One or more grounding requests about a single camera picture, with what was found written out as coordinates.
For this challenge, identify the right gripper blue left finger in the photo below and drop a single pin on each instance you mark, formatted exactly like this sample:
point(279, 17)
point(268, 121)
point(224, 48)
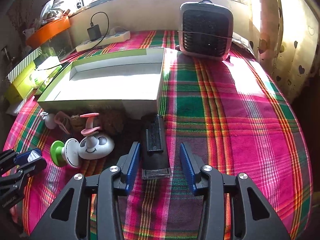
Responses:
point(128, 165)

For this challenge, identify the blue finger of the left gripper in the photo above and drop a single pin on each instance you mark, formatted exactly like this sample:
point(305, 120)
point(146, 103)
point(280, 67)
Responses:
point(29, 169)
point(27, 157)

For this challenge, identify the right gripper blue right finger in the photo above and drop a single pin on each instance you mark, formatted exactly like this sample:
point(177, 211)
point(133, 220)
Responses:
point(191, 167)

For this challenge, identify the black hair trimmer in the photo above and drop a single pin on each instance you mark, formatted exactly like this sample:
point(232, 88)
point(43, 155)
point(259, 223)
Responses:
point(155, 158)

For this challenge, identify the green white suction holder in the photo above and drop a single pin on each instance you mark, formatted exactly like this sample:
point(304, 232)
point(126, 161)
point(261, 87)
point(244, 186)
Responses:
point(65, 153)

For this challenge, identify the white smiley face gadget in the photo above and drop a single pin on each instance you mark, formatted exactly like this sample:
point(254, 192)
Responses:
point(96, 144)

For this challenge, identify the small white round gadget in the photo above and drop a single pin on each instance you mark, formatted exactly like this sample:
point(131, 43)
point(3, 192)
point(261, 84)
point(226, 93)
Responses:
point(48, 119)

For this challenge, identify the pink clip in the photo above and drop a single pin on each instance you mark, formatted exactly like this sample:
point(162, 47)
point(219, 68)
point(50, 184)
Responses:
point(63, 121)

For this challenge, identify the plaid pink green blanket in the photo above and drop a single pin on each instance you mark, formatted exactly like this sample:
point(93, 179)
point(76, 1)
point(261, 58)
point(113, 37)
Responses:
point(235, 118)

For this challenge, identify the yellow green striped box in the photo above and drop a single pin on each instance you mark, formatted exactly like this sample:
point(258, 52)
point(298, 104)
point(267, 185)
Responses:
point(18, 81)

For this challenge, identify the white green cardboard box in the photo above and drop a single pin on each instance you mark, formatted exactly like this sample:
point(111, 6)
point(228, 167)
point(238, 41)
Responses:
point(129, 81)

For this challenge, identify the green white tissue pack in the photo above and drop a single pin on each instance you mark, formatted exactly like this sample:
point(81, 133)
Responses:
point(45, 71)

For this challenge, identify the white power strip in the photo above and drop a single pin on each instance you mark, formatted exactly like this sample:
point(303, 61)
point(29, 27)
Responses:
point(116, 38)

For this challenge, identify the orange box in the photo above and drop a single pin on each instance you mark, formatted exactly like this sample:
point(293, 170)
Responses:
point(47, 32)

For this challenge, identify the black charger adapter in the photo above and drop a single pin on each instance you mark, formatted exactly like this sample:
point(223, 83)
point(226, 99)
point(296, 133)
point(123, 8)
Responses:
point(94, 32)

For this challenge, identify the white plastic bag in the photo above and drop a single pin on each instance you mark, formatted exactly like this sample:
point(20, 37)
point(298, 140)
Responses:
point(52, 10)

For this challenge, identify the heart pattern curtain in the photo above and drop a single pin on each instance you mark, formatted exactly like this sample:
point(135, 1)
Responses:
point(288, 40)

